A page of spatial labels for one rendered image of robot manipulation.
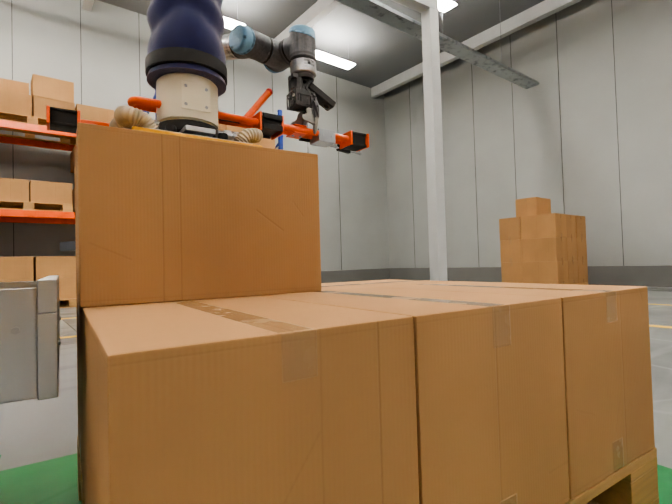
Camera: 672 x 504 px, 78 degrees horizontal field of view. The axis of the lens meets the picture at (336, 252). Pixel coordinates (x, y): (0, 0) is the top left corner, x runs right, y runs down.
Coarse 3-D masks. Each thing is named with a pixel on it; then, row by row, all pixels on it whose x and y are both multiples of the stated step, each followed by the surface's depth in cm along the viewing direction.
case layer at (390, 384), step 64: (128, 320) 65; (192, 320) 63; (256, 320) 61; (320, 320) 59; (384, 320) 58; (448, 320) 65; (512, 320) 74; (576, 320) 86; (640, 320) 102; (128, 384) 40; (192, 384) 44; (256, 384) 48; (320, 384) 52; (384, 384) 58; (448, 384) 65; (512, 384) 73; (576, 384) 85; (640, 384) 101; (128, 448) 40; (192, 448) 43; (256, 448) 47; (320, 448) 52; (384, 448) 57; (448, 448) 64; (512, 448) 73; (576, 448) 84; (640, 448) 100
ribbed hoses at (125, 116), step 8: (120, 112) 103; (128, 112) 103; (136, 112) 104; (144, 112) 105; (112, 120) 114; (120, 120) 105; (128, 120) 104; (136, 120) 104; (144, 120) 105; (152, 120) 106; (128, 128) 112; (248, 128) 121; (256, 128) 123; (240, 136) 119; (248, 136) 120; (256, 136) 122
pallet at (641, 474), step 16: (656, 448) 104; (80, 464) 104; (640, 464) 99; (656, 464) 104; (80, 480) 100; (608, 480) 90; (624, 480) 97; (640, 480) 98; (656, 480) 103; (80, 496) 113; (576, 496) 84; (592, 496) 86; (608, 496) 100; (624, 496) 97; (640, 496) 98; (656, 496) 103
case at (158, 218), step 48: (96, 144) 92; (144, 144) 97; (192, 144) 103; (240, 144) 110; (96, 192) 91; (144, 192) 97; (192, 192) 103; (240, 192) 109; (288, 192) 117; (96, 240) 91; (144, 240) 96; (192, 240) 102; (240, 240) 109; (288, 240) 116; (96, 288) 91; (144, 288) 96; (192, 288) 102; (240, 288) 108; (288, 288) 116
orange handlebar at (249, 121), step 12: (132, 96) 112; (144, 108) 117; (156, 108) 118; (84, 120) 129; (228, 120) 127; (240, 120) 128; (252, 120) 130; (288, 132) 142; (300, 132) 140; (312, 132) 142
